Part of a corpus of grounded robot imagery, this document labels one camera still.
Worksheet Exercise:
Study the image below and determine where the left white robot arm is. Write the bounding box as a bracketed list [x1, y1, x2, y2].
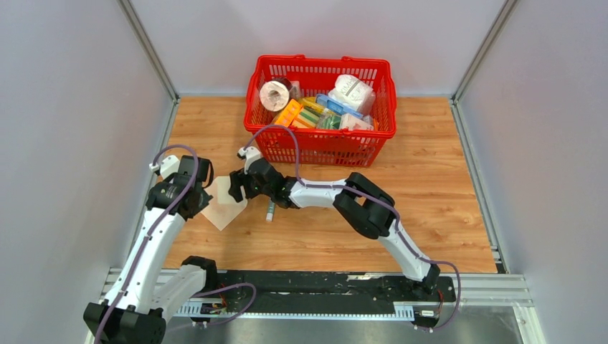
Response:
[83, 156, 219, 343]

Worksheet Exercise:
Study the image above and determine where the red plastic shopping basket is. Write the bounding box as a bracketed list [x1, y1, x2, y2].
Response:
[243, 54, 397, 167]

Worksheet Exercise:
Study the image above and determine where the white small box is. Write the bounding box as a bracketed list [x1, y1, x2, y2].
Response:
[339, 113, 374, 131]

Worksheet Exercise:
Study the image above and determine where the green white glue stick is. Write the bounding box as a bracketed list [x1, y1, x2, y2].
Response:
[265, 201, 276, 222]

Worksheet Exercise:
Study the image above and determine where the blue plastic package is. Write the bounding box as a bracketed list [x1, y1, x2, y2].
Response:
[315, 94, 363, 119]

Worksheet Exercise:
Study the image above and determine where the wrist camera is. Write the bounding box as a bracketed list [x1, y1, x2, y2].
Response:
[148, 155, 180, 179]
[237, 146, 262, 174]

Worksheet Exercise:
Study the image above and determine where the cream paper envelope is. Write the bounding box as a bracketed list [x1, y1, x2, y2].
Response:
[201, 176, 247, 231]

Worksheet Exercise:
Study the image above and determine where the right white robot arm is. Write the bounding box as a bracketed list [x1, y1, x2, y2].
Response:
[228, 158, 440, 300]

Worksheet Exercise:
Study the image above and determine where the green yellow sponge pack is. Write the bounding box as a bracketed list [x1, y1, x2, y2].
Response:
[290, 107, 320, 128]

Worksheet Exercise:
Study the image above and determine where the wrapped white tissue pack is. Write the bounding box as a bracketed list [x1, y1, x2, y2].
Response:
[328, 74, 376, 115]

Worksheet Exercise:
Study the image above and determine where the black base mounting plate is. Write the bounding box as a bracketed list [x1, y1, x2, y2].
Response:
[203, 270, 456, 315]

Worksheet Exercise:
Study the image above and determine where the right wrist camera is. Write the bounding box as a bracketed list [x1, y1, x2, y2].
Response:
[237, 146, 262, 174]

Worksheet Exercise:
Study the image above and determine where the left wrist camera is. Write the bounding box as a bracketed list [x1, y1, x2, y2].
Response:
[148, 155, 180, 179]

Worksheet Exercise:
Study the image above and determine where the orange plastic box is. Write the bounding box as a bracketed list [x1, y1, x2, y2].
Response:
[271, 99, 303, 127]

